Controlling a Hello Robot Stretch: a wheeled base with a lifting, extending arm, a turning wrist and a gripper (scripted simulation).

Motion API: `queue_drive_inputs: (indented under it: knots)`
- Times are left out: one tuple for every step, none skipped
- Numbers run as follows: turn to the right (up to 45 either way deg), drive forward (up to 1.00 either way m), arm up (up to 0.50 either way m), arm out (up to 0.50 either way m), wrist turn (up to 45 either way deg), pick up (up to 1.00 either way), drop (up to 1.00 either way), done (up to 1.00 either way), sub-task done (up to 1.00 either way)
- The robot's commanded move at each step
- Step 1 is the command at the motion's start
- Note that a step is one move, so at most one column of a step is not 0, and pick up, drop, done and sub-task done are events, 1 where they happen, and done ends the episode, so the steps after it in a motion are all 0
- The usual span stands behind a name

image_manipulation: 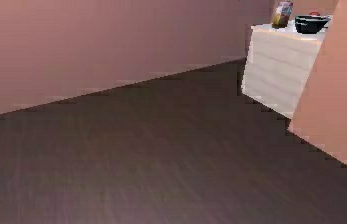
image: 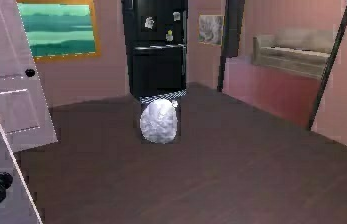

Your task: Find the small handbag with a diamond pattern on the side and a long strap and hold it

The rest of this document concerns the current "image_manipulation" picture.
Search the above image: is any white chest of drawers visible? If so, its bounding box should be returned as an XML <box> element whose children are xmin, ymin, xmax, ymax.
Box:
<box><xmin>241</xmin><ymin>14</ymin><xmax>334</xmax><ymax>120</ymax></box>

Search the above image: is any yellow and blue box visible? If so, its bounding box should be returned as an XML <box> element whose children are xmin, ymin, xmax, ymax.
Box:
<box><xmin>271</xmin><ymin>0</ymin><xmax>295</xmax><ymax>30</ymax></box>

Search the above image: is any black bowl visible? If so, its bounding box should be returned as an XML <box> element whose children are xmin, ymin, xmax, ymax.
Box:
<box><xmin>294</xmin><ymin>15</ymin><xmax>331</xmax><ymax>35</ymax></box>

